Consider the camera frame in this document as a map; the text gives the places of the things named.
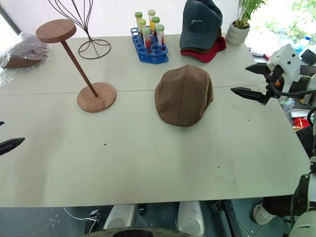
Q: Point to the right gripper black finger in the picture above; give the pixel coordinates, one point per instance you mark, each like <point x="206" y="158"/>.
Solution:
<point x="249" y="93"/>
<point x="260" y="68"/>

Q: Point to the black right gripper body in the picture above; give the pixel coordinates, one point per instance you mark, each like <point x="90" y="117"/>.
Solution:
<point x="274" y="76"/>

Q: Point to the plastic-wrapped brown hat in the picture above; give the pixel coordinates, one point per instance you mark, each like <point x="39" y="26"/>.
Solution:
<point x="23" y="53"/>

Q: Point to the wooden hat stand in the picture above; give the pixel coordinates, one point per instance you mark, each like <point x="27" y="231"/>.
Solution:
<point x="97" y="97"/>

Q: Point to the black flat device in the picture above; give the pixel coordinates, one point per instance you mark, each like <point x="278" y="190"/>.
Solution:
<point x="309" y="57"/>

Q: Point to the white ribbed plant pot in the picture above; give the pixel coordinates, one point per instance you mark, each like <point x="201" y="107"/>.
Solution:
<point x="237" y="34"/>

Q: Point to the clear water bottle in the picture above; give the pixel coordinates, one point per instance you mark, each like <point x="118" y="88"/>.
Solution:
<point x="303" y="44"/>

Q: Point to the red baseball cap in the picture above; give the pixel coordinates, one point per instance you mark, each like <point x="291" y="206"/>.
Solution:
<point x="209" y="55"/>

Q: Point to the red packet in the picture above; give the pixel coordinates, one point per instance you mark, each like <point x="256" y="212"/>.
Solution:
<point x="301" y="122"/>

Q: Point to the green potted plant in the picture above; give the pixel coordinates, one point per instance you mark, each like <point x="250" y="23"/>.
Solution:
<point x="244" y="14"/>

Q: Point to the brown baseball cap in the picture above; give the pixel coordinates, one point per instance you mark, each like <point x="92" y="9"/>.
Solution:
<point x="197" y="51"/>

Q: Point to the brown flat cap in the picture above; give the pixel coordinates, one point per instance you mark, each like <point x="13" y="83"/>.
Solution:
<point x="184" y="96"/>

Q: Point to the green-capped sample tube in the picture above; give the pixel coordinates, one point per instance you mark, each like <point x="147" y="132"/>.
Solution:
<point x="146" y="37"/>
<point x="160" y="34"/>
<point x="138" y="15"/>
<point x="141" y="26"/>
<point x="155" y="23"/>

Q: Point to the blue test tube rack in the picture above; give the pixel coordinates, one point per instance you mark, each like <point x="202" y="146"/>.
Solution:
<point x="148" y="55"/>

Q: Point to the yellow-capped sample tube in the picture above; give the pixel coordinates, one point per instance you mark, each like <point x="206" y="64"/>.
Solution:
<point x="151" y="17"/>

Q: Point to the white sneaker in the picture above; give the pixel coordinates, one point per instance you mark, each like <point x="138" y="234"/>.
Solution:
<point x="261" y="214"/>

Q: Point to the black table leg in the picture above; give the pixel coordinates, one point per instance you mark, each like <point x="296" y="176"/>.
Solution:
<point x="225" y="214"/>

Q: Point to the silver robot leg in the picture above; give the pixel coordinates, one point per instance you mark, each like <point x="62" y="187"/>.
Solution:
<point x="191" y="217"/>
<point x="118" y="218"/>

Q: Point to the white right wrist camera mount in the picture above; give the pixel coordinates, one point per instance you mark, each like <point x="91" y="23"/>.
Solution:
<point x="288" y="59"/>

